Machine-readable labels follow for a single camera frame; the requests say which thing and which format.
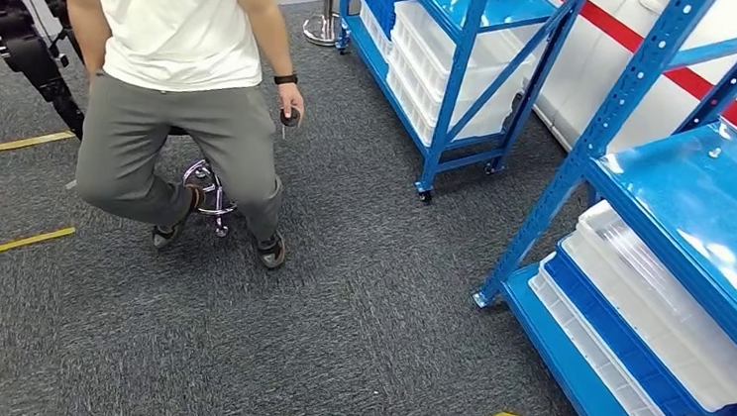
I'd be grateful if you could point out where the blue metal shelf rack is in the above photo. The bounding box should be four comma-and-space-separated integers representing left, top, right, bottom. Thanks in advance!
322, 0, 591, 216
463, 0, 737, 416

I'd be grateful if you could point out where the black handheld remote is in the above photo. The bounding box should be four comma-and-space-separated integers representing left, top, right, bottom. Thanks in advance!
277, 106, 303, 142

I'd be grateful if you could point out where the chrome stanchion post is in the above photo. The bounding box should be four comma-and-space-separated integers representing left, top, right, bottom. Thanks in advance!
301, 0, 345, 49

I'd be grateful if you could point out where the white car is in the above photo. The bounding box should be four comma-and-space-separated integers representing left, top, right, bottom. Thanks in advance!
504, 0, 737, 167

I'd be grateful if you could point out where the person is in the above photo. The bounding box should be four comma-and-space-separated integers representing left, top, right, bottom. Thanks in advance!
13, 0, 315, 272

